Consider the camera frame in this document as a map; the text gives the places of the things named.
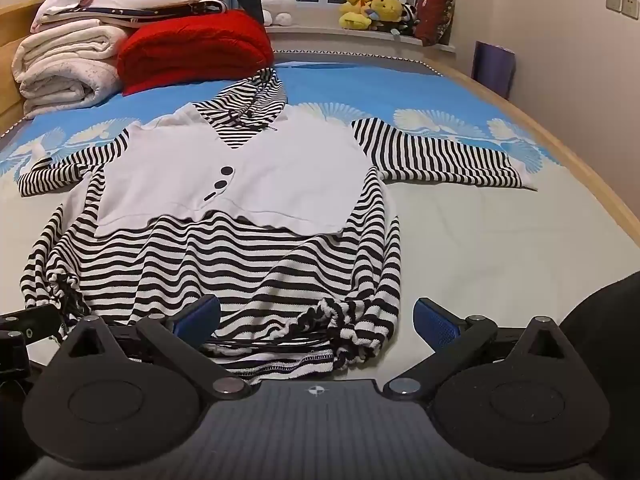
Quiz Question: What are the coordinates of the red folded blanket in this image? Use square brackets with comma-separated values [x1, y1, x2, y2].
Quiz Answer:
[116, 10, 275, 97]

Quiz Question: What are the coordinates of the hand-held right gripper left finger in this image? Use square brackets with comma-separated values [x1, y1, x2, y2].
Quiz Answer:
[50, 294, 253, 401]

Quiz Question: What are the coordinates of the white folded quilt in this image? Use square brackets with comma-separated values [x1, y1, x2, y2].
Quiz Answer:
[11, 19, 132, 120]

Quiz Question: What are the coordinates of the yellow plush duck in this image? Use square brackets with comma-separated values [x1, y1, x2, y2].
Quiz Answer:
[339, 0, 381, 31]

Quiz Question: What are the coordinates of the striped hooded shirt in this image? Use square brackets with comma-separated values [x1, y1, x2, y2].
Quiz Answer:
[17, 66, 538, 378]

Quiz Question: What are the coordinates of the dark red cushion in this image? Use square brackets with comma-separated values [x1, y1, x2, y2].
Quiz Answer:
[414, 0, 456, 47]

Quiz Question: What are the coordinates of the purple folder by wall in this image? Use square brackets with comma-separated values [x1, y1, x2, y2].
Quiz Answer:
[472, 40, 517, 101]

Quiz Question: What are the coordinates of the blue and white printed bedsheet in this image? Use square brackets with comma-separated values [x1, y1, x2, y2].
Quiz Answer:
[0, 55, 640, 391]

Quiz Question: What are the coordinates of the round yellow plush toy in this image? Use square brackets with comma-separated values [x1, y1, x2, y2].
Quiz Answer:
[367, 0, 406, 36]

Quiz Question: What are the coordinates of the wooden bed frame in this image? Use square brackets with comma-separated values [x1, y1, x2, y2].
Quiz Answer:
[0, 0, 640, 261]

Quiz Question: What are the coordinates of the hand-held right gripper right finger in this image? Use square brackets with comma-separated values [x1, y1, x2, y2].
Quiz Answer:
[382, 297, 581, 401]

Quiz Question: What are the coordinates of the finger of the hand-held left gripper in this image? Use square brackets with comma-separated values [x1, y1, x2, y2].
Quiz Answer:
[0, 304, 62, 348]

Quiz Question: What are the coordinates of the navy patterned folded cloth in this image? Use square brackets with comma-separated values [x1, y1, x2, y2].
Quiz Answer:
[40, 0, 231, 28]

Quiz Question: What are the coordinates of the black and white plush toy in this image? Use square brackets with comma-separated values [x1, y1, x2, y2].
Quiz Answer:
[397, 2, 421, 36]

